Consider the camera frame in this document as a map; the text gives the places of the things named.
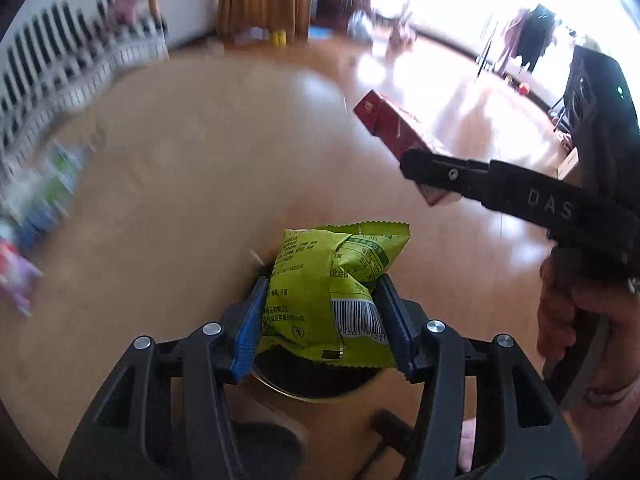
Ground black bin with gold rim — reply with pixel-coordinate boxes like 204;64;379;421
250;345;391;404

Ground pink purple packet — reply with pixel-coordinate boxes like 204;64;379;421
0;237;45;317

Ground dark clothes on rack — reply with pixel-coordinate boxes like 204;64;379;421
500;4;567;77

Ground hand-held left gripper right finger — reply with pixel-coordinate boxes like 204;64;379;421
375;274;588;480

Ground blue packet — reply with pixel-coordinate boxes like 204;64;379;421
14;200;73;253

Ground person's foot in slipper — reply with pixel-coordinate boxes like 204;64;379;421
220;402;308;480

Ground black white striped blanket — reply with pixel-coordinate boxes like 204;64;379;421
0;0;169;173

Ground pink toy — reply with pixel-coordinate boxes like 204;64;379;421
112;0;162;27

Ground person's right hand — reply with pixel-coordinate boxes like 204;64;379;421
537;252;640;392

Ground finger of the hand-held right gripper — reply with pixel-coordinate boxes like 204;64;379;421
400;149;493;206

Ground red carton box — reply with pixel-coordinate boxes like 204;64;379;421
353;89;463;206

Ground black furniture leg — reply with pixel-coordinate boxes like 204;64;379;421
370;409;417;463

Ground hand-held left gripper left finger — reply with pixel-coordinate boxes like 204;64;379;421
59;276;271;480

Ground person's pink sleeved right forearm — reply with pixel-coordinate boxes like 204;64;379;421
567;382;640;472

